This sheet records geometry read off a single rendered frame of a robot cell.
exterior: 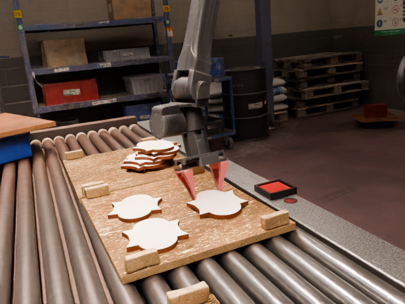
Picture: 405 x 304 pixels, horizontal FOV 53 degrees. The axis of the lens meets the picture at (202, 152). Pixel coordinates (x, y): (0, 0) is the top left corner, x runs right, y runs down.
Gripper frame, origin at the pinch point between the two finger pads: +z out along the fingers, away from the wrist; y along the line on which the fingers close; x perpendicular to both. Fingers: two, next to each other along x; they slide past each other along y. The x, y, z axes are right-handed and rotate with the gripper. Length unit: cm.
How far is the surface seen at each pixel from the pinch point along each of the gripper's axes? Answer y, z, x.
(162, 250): 17.3, 5.8, 16.2
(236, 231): 2.4, 6.7, 16.3
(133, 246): 21.5, 4.5, 12.5
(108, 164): 12.7, -12.0, -44.7
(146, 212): 14.8, 0.6, 0.3
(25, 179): 37, -13, -53
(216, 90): -217, -87, -415
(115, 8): -101, -207, -409
